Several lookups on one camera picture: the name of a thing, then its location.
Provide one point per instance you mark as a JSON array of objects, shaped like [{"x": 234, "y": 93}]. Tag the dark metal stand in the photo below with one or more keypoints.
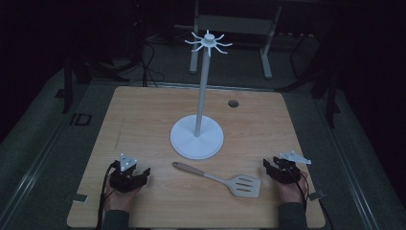
[
  {"x": 68, "y": 86},
  {"x": 330, "y": 96}
]

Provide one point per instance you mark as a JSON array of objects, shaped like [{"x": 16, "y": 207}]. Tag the person's left hand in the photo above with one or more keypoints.
[{"x": 119, "y": 198}]

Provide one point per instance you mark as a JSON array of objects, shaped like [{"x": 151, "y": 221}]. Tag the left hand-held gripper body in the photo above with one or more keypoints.
[{"x": 125, "y": 179}]

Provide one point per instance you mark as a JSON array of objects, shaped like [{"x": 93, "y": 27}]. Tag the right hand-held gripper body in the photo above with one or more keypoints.
[{"x": 287, "y": 171}]

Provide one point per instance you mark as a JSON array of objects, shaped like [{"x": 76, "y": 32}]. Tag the white utensil rack with hooks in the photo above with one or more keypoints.
[{"x": 197, "y": 140}]

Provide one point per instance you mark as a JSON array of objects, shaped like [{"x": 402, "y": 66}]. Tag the person's right hand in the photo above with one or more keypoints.
[{"x": 292, "y": 191}]

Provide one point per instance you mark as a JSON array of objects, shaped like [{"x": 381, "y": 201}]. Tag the grey tape piece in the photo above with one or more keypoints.
[{"x": 316, "y": 195}]

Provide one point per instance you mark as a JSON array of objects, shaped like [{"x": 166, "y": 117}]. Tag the grey metal table frame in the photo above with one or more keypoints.
[{"x": 236, "y": 25}]

